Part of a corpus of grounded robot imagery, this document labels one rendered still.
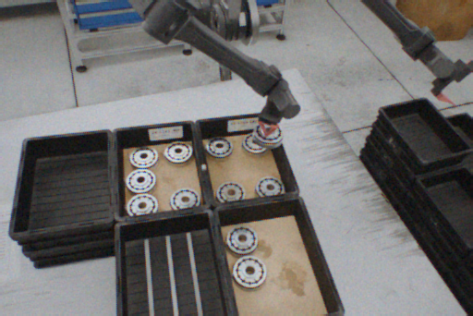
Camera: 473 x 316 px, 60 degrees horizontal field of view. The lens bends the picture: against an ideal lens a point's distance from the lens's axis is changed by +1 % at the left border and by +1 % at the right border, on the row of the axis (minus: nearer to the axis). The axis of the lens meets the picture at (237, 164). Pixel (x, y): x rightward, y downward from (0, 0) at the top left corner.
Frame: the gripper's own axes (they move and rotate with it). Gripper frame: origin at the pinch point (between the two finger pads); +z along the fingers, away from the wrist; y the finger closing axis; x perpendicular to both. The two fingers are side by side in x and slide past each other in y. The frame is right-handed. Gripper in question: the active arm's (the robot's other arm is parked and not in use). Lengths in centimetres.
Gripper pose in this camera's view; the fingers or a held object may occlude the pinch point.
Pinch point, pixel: (269, 128)
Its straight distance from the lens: 135.6
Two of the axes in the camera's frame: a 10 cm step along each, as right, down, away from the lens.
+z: -0.9, 6.2, 7.8
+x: -9.1, -3.8, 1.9
